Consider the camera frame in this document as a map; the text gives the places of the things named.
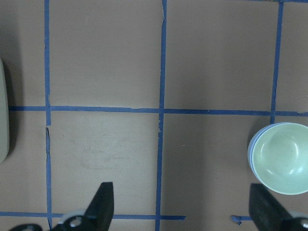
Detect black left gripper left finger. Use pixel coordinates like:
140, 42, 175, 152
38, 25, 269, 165
51, 182, 114, 231

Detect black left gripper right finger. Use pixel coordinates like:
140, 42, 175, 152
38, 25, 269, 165
249, 183, 308, 231

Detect green bowl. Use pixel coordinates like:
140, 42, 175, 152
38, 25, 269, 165
253, 122, 308, 195

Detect blue bowl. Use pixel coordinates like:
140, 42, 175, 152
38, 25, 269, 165
247, 122, 287, 183

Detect beige chrome toaster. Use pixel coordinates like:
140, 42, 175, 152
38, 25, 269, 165
0, 60, 10, 163

